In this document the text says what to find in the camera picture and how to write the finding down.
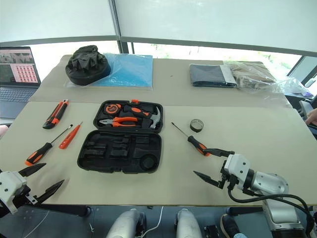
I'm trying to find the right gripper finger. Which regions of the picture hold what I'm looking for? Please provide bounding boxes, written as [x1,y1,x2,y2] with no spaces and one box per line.
[193,170,225,188]
[204,148,235,158]

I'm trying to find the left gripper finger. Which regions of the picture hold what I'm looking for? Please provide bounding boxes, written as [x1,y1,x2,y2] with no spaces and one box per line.
[37,179,66,205]
[18,163,47,178]

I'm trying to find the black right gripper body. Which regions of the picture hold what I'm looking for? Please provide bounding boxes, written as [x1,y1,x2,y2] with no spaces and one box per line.
[217,160,240,191]

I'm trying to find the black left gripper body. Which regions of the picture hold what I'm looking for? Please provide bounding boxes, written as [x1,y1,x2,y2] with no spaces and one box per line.
[11,184,42,209]

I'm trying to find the screwdriver with black orange handle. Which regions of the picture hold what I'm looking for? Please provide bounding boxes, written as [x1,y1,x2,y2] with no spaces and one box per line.
[25,123,73,167]
[171,121,211,157]

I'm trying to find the black electrical tape roll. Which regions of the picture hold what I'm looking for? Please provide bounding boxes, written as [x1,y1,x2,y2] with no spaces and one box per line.
[190,119,206,133]

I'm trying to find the small orange screwdriver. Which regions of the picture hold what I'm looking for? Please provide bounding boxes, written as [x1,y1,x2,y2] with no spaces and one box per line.
[58,121,84,150]

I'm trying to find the orange black utility knife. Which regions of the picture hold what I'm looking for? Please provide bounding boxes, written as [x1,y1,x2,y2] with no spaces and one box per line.
[42,99,70,129]

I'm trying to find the black tool case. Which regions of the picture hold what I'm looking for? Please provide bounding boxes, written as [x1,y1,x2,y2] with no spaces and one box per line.
[77,99,164,174]

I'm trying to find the dark blue shoe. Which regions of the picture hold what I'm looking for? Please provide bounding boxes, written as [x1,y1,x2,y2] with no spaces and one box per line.
[220,213,246,238]

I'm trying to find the silver rounded robot leg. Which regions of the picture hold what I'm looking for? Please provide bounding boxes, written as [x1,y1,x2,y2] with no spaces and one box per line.
[175,208,203,238]
[106,208,147,238]

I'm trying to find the small black floor device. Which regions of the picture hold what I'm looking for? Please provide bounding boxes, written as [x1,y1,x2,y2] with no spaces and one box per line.
[204,224,220,238]

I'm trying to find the dark blue folded cloth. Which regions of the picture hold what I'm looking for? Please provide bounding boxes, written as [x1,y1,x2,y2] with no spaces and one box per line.
[189,63,238,88]

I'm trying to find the grey laptop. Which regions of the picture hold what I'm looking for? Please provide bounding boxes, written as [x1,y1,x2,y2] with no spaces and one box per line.
[0,46,42,119]

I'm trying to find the beige cloth in clear bag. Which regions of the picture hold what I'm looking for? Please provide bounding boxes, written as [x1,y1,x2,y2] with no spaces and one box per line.
[224,61,306,100]

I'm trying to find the grey office chair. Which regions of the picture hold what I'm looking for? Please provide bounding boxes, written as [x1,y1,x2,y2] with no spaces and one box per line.
[284,76,317,137]

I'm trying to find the orange black tape measure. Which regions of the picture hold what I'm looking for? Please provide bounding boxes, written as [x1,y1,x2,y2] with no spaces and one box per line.
[104,103,122,116]

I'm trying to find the black fabric bag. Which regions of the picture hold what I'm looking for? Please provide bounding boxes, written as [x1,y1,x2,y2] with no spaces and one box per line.
[65,45,111,86]

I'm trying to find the blue sheet in plastic sleeve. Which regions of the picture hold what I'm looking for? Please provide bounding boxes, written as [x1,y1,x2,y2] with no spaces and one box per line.
[64,52,154,91]

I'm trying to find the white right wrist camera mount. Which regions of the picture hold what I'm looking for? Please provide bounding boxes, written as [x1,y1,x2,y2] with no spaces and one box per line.
[223,153,251,192]

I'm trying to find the black table frame bar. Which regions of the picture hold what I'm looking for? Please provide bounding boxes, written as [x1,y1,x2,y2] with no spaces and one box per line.
[34,204,90,219]

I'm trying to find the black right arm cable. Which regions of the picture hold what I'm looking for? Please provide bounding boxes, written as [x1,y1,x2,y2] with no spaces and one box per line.
[227,188,316,237]

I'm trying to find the thin white cable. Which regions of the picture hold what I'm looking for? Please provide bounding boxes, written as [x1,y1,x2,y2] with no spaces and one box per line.
[143,205,164,238]

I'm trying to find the claw hammer orange black handle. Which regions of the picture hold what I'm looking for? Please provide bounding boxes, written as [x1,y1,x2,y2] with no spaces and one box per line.
[123,105,163,129]

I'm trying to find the orange handled pliers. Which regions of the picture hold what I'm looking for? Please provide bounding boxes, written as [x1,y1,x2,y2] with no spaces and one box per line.
[99,116,139,128]

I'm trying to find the grey window frame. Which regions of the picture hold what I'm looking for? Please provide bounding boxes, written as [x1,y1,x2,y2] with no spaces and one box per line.
[0,0,317,60]

